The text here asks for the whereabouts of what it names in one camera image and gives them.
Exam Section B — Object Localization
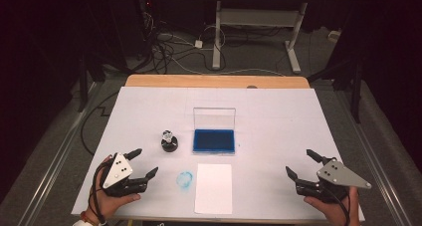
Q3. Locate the hand-held gripper black cable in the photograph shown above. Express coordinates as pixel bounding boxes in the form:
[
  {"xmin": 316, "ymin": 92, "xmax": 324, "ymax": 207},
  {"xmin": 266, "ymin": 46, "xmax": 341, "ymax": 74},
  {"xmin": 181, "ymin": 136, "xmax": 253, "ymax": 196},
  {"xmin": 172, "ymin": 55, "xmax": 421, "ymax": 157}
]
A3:
[
  {"xmin": 327, "ymin": 185, "xmax": 352, "ymax": 226},
  {"xmin": 91, "ymin": 162, "xmax": 107, "ymax": 225}
]

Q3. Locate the black floor cable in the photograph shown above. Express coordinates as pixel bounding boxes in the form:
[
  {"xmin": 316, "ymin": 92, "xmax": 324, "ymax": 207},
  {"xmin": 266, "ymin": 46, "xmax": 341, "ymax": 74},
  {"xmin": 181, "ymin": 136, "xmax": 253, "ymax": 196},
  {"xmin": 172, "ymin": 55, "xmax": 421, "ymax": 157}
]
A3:
[{"xmin": 80, "ymin": 91, "xmax": 120, "ymax": 156}]

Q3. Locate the left hand-held gripper black cable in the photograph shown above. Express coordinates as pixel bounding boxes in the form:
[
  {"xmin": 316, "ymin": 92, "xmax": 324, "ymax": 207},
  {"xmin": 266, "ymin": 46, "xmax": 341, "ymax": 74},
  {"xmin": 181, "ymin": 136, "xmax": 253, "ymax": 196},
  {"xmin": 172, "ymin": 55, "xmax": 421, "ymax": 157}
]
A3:
[{"xmin": 91, "ymin": 162, "xmax": 107, "ymax": 225}]

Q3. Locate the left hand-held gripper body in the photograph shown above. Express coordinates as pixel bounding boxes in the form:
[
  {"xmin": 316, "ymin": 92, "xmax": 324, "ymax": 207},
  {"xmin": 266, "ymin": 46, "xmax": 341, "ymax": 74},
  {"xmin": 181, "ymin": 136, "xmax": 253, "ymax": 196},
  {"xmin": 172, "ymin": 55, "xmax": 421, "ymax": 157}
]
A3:
[{"xmin": 99, "ymin": 151, "xmax": 149, "ymax": 198}]

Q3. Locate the orange bead bracelet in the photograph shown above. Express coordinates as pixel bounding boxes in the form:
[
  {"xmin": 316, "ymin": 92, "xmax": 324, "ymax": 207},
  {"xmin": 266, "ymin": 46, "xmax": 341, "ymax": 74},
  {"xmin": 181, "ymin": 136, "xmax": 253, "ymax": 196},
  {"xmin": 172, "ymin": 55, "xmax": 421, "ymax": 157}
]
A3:
[{"xmin": 79, "ymin": 210, "xmax": 101, "ymax": 226}]

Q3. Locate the white desk frame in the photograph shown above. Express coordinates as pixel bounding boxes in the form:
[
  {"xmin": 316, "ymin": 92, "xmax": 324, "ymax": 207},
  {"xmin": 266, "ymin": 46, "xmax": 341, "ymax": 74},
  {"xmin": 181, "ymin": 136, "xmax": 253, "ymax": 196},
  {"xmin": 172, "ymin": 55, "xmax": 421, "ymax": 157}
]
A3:
[{"xmin": 200, "ymin": 0, "xmax": 353, "ymax": 75}]

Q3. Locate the metal floor rail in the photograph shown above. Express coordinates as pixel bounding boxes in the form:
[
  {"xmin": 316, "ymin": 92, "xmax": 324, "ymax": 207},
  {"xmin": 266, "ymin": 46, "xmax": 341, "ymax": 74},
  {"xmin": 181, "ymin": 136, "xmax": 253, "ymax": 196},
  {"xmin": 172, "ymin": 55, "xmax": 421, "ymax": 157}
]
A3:
[
  {"xmin": 332, "ymin": 90, "xmax": 414, "ymax": 226},
  {"xmin": 18, "ymin": 81, "xmax": 103, "ymax": 226}
]

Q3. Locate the white paper sheet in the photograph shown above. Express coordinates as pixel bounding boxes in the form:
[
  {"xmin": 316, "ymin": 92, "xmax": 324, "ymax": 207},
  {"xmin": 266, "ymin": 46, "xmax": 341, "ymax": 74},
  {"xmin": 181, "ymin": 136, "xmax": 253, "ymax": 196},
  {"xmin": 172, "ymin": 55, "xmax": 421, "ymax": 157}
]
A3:
[{"xmin": 194, "ymin": 162, "xmax": 234, "ymax": 216}]

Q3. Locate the blue ink pad clear case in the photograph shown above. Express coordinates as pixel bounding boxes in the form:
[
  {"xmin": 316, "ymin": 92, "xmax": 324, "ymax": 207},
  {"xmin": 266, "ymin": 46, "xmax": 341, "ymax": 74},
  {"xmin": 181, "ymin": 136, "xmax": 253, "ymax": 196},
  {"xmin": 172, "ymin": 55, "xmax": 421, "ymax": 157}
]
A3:
[{"xmin": 192, "ymin": 107, "xmax": 237, "ymax": 155}]

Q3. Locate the black stand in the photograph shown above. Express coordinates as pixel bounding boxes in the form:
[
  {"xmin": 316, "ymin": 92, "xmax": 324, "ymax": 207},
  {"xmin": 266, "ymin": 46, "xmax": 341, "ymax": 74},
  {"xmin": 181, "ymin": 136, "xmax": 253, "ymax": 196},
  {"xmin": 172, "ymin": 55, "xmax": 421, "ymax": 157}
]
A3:
[
  {"xmin": 78, "ymin": 56, "xmax": 106, "ymax": 113},
  {"xmin": 307, "ymin": 53, "xmax": 364, "ymax": 124}
]

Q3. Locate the black stamp with clear handle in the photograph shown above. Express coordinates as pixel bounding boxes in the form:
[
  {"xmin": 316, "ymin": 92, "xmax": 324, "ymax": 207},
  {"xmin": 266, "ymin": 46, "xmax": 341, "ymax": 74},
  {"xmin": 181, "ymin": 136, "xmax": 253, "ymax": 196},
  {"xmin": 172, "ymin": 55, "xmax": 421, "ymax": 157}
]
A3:
[{"xmin": 161, "ymin": 129, "xmax": 179, "ymax": 147}]

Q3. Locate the right hand-held gripper black cable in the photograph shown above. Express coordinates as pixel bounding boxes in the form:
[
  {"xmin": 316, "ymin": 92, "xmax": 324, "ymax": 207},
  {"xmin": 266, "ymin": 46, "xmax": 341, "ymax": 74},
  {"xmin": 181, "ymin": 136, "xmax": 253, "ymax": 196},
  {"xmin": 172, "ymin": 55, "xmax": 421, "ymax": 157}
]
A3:
[{"xmin": 327, "ymin": 185, "xmax": 352, "ymax": 226}]

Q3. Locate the white floor cable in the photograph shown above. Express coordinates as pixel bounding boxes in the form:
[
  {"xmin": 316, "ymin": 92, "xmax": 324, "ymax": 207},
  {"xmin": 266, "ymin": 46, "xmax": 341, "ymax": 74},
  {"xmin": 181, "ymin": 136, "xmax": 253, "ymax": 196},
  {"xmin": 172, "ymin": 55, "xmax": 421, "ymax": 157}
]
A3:
[{"xmin": 172, "ymin": 56, "xmax": 287, "ymax": 78}]

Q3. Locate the person's right hand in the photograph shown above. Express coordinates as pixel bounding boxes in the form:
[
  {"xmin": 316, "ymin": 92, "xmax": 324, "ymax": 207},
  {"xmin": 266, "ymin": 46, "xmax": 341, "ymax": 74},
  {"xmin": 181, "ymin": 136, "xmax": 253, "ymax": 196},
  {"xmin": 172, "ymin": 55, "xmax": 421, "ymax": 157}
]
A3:
[{"xmin": 303, "ymin": 185, "xmax": 361, "ymax": 226}]

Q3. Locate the person's left hand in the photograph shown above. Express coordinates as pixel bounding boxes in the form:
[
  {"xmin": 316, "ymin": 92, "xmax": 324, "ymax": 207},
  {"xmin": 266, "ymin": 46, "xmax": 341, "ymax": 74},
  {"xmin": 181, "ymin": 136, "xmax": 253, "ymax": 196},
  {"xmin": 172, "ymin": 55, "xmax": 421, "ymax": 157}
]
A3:
[{"xmin": 87, "ymin": 155, "xmax": 142, "ymax": 224}]

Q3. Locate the black round stamp cap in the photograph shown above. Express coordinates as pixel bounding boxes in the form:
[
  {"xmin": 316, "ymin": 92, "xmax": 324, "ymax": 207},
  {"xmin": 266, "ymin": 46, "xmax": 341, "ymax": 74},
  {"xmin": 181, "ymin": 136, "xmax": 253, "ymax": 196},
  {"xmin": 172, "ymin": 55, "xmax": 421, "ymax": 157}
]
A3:
[{"xmin": 160, "ymin": 142, "xmax": 179, "ymax": 153}]

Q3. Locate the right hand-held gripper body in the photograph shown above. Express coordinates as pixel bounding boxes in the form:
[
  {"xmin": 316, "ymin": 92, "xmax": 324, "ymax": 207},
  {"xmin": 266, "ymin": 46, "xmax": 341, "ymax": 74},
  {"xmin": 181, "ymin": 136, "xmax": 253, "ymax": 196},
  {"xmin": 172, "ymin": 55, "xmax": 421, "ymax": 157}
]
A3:
[{"xmin": 295, "ymin": 157, "xmax": 372, "ymax": 204}]

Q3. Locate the tangle of black cables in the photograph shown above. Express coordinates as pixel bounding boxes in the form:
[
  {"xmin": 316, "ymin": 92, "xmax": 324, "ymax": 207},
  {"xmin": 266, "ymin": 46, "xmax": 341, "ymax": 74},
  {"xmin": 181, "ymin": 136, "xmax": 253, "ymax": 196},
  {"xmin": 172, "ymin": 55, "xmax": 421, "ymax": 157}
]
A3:
[{"xmin": 138, "ymin": 0, "xmax": 227, "ymax": 75}]

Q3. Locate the white table cover sheet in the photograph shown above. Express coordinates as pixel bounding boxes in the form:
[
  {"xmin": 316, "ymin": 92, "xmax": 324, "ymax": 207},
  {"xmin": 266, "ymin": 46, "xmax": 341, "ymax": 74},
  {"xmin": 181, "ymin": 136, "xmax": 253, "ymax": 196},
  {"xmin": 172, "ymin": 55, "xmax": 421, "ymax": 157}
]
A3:
[{"xmin": 71, "ymin": 86, "xmax": 366, "ymax": 222}]

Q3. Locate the white floor socket box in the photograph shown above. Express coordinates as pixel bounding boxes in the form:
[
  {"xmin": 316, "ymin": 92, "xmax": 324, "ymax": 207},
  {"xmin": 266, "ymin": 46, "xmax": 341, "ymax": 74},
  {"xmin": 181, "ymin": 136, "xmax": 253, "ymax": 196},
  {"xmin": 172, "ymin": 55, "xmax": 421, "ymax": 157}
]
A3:
[{"xmin": 327, "ymin": 29, "xmax": 342, "ymax": 43}]

